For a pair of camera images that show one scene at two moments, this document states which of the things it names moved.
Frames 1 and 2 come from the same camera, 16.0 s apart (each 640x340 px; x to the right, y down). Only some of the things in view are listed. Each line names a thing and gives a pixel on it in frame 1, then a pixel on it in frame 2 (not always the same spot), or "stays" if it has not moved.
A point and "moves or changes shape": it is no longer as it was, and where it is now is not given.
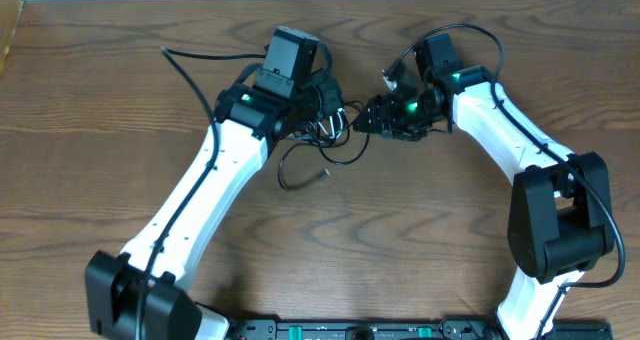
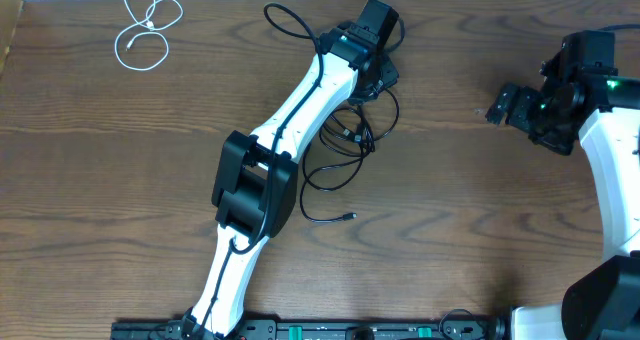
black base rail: [448, 329] stays
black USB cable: [325, 172] moves or changes shape
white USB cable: [339, 110] moves or changes shape
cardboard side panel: [11, 5] stays
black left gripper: [325, 96] -> [386, 75]
